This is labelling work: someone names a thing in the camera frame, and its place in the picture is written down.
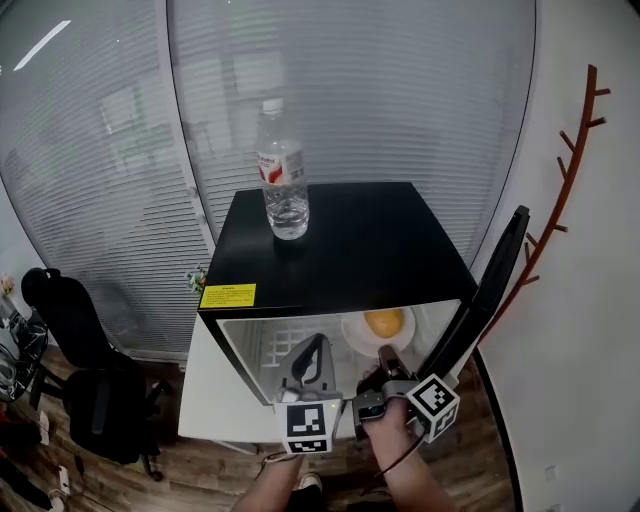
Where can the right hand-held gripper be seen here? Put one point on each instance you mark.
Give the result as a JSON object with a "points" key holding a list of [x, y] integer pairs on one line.
{"points": [[434, 407]]}

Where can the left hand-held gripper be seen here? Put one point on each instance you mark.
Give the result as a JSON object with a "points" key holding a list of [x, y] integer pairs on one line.
{"points": [[307, 425]]}

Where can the white round plate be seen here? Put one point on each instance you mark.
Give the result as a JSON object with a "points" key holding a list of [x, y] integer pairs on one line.
{"points": [[357, 337]]}

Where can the black mini fridge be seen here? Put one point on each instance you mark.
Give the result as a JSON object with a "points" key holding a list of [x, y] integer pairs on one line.
{"points": [[350, 240]]}

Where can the person's right forearm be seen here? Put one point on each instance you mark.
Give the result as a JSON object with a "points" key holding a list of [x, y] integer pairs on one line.
{"points": [[415, 480]]}

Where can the person's left forearm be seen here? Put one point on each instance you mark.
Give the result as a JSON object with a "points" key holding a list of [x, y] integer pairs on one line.
{"points": [[270, 487]]}

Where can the person's right hand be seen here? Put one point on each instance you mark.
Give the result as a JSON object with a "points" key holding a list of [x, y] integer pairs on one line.
{"points": [[392, 430]]}

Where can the white rectangular table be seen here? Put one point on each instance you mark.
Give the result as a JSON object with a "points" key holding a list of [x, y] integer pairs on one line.
{"points": [[215, 400]]}

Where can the person's white shoe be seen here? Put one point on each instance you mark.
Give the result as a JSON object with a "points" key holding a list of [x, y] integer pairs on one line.
{"points": [[310, 482]]}

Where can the small potted plant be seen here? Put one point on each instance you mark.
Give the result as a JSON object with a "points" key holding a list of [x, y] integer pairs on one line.
{"points": [[196, 280]]}

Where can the clear plastic water bottle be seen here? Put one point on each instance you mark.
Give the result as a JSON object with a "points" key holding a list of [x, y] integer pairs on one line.
{"points": [[284, 200]]}

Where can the black office chair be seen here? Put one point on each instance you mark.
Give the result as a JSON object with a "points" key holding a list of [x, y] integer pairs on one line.
{"points": [[100, 390]]}

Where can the white power strip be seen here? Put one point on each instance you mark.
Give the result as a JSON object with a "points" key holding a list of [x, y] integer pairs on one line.
{"points": [[64, 480]]}

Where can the white sock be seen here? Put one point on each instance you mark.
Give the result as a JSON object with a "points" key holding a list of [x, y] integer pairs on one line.
{"points": [[44, 429]]}

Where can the red-brown wooden coat rack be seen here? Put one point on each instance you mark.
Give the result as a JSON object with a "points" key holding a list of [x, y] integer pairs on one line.
{"points": [[575, 160]]}

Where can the black round marbled table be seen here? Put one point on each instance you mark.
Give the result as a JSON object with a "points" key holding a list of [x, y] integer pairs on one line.
{"points": [[20, 350]]}

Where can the black clothing pile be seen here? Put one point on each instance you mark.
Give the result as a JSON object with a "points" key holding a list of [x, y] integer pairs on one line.
{"points": [[15, 435]]}

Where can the pink flowers in vase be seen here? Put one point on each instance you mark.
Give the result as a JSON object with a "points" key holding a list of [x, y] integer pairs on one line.
{"points": [[7, 284]]}

